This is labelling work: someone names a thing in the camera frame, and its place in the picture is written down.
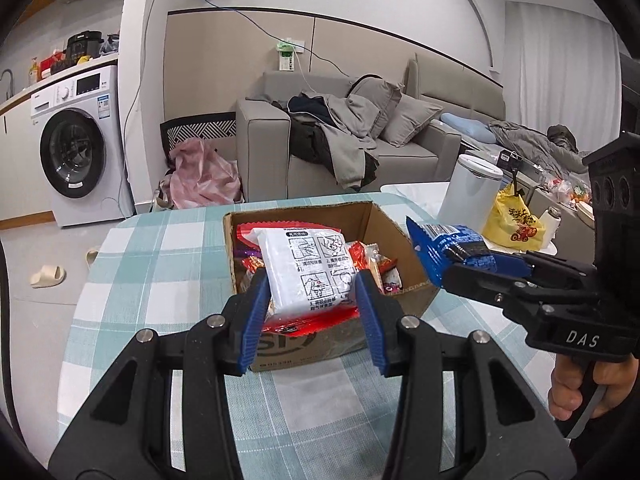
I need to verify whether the teal plaid tablecloth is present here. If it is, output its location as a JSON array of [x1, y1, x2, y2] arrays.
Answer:
[[56, 192, 557, 480]]

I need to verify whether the black patterned basket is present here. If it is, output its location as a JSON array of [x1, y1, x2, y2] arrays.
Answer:
[[160, 112, 236, 160]]

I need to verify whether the grey jacket on sofa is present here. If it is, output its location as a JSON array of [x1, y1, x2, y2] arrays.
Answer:
[[273, 91, 380, 192]]

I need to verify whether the grey sofa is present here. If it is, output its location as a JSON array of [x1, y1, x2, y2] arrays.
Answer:
[[235, 53, 506, 202]]

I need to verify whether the blue oreo snack pack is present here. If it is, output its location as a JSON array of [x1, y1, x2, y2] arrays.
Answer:
[[406, 217, 498, 288]]

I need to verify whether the yellow plastic bag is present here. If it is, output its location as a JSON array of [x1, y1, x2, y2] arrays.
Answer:
[[482, 183, 546, 252]]

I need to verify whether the grey cushion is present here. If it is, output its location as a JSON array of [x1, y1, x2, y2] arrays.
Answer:
[[381, 94, 442, 148]]

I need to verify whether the white red snack pack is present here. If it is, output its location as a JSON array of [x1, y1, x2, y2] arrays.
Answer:
[[235, 220, 358, 337]]

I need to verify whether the right hand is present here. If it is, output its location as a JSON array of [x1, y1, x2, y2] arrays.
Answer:
[[546, 351, 640, 422]]

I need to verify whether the blue cable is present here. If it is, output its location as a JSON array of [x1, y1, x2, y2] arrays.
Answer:
[[150, 0, 352, 79]]

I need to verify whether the pink cloth pile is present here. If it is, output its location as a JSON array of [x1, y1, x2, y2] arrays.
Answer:
[[168, 138, 243, 209]]

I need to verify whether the white washing machine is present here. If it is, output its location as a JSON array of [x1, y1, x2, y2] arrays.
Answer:
[[30, 64, 136, 228]]

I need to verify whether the beige slipper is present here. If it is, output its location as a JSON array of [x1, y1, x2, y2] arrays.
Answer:
[[29, 266, 66, 289]]

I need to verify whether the brown SF cardboard box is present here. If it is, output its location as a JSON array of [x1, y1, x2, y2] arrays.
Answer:
[[224, 200, 437, 372]]

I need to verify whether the light blue pillow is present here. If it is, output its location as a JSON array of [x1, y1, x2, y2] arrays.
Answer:
[[439, 113, 497, 144]]

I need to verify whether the red snack bag in box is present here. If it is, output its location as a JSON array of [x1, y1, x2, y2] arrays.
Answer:
[[346, 240, 402, 294]]

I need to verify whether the white cylindrical bin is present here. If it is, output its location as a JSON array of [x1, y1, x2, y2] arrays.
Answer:
[[437, 154, 503, 233]]

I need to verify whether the purple zigzag snack packet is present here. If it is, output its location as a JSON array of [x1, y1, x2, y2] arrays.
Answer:
[[233, 242, 262, 260]]

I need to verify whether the white power strip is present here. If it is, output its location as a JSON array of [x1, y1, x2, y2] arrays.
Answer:
[[276, 38, 306, 72]]

